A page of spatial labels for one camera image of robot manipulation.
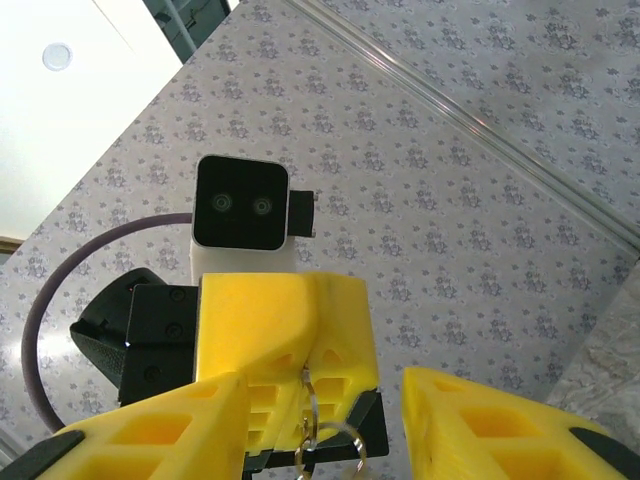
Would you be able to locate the silver key ring with key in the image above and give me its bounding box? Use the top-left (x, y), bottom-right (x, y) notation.
top-left (293, 364), bottom-right (369, 480)

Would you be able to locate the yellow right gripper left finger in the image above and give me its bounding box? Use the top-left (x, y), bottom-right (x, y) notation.
top-left (0, 372), bottom-right (250, 480)

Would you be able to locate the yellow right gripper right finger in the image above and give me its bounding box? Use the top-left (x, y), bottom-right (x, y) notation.
top-left (402, 366), bottom-right (640, 480)

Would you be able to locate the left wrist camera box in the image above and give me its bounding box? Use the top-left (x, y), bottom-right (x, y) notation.
top-left (189, 154), bottom-right (320, 277)

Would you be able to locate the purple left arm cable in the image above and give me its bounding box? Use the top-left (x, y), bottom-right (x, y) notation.
top-left (22, 212), bottom-right (196, 436)

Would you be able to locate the round ceiling light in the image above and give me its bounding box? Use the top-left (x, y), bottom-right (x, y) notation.
top-left (41, 41), bottom-right (74, 71)

